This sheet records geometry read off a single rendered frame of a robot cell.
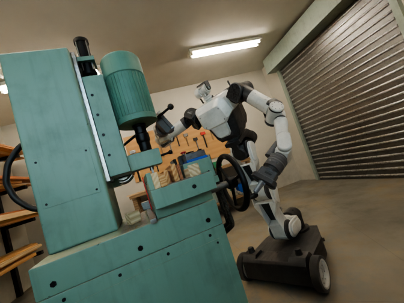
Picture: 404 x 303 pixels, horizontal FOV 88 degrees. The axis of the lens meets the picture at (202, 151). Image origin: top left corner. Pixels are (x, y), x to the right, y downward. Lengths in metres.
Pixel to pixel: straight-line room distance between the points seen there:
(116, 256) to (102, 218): 0.16
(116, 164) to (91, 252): 0.32
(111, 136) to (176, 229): 0.44
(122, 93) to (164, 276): 0.69
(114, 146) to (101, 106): 0.17
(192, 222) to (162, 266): 0.16
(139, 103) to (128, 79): 0.11
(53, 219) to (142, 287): 0.37
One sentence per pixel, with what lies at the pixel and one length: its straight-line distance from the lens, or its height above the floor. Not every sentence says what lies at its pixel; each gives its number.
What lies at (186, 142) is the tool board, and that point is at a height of 1.53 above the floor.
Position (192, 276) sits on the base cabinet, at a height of 0.59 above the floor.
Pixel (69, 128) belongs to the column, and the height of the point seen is 1.20.
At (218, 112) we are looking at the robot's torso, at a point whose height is 1.22.
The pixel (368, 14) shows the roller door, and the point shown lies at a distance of 3.67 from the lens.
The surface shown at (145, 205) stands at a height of 0.83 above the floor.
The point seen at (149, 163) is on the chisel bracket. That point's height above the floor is 1.01.
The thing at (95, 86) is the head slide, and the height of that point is 1.36.
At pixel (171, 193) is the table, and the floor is 0.87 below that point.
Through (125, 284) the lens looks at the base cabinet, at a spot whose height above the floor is 0.66.
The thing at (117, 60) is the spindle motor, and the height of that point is 1.45.
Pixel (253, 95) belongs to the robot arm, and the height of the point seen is 1.23.
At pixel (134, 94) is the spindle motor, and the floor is 1.29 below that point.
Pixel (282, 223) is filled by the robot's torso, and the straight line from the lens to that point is 1.74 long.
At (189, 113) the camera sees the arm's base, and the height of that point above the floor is 1.33.
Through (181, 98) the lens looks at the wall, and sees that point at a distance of 4.56.
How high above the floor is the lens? 0.92
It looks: 5 degrees up
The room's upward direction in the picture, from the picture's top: 18 degrees counter-clockwise
